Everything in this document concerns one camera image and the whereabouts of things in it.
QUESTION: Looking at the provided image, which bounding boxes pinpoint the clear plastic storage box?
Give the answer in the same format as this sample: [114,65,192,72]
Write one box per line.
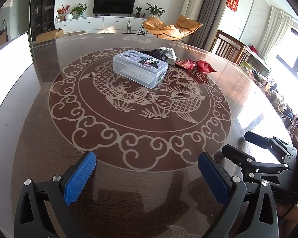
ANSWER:
[113,49,169,89]

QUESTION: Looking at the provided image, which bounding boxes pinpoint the black hair claw clip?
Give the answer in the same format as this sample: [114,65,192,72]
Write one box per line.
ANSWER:
[137,49,168,62]

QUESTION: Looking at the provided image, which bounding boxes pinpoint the red fabric pouch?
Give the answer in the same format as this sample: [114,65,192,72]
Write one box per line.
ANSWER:
[175,59,216,73]

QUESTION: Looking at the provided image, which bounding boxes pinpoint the wooden dining chair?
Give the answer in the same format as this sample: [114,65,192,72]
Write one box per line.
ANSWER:
[210,30,245,64]

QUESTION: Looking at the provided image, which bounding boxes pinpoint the white sheer curtain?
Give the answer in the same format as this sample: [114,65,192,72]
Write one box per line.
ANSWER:
[257,7,294,60]

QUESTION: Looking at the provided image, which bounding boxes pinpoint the orange lounge chair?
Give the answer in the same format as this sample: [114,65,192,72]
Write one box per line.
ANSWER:
[143,15,203,41]

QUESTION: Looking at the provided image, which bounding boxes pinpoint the grey curtain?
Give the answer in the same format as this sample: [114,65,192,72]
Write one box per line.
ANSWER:
[188,0,227,51]

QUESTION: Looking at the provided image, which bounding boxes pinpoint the brown cardboard box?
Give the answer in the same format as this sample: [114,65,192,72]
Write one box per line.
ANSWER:
[36,29,64,44]

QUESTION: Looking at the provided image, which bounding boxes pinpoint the leafy plant beside tv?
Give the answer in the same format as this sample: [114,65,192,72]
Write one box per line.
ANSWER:
[145,3,166,17]

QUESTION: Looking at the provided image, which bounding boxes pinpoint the covered standing air conditioner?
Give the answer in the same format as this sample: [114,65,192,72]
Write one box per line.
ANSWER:
[180,0,204,21]

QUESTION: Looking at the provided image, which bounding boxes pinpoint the round floor cushion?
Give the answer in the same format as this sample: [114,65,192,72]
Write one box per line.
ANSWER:
[64,31,87,36]

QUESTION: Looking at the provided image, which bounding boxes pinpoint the small potted plant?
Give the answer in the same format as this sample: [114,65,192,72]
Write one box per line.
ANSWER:
[135,7,142,18]

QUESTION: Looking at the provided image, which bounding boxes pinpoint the white tv cabinet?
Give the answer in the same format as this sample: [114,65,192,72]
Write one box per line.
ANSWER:
[55,16,146,34]

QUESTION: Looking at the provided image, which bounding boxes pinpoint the dark glass display cabinet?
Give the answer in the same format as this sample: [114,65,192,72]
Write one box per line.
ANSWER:
[30,0,55,41]

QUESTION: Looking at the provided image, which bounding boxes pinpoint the red flower vase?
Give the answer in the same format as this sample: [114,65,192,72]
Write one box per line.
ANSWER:
[57,4,70,22]

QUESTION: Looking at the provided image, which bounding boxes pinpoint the green potted plant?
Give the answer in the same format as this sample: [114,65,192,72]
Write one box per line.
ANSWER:
[72,3,89,18]

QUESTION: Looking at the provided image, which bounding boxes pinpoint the black flat television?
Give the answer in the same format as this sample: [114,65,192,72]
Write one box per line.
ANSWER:
[93,0,135,14]

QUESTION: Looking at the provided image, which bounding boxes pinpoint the red wall hanging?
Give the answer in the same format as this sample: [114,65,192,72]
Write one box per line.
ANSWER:
[226,0,239,12]

